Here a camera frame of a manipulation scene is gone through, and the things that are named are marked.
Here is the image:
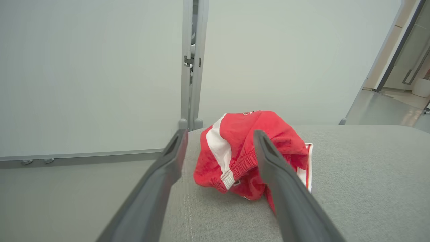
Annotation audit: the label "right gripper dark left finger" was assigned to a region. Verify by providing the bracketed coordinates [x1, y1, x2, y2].
[96, 129, 189, 242]

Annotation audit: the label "red white striped shorts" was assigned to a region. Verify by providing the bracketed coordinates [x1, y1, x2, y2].
[193, 110, 314, 214]

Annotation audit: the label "grey partition post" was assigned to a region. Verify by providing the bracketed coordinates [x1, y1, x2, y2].
[178, 0, 195, 131]
[193, 0, 210, 131]

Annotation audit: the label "white round bin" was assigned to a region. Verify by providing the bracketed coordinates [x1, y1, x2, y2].
[412, 78, 430, 98]

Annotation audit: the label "grey fabric sofa seat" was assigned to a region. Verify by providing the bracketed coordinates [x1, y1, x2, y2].
[159, 125, 430, 242]

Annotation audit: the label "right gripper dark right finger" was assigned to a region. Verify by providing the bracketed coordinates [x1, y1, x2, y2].
[253, 129, 346, 242]

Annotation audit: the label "dark door frame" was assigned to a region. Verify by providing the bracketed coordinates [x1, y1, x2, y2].
[372, 0, 428, 93]

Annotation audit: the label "grey partition bottom rail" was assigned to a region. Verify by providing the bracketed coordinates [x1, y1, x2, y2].
[0, 149, 166, 169]

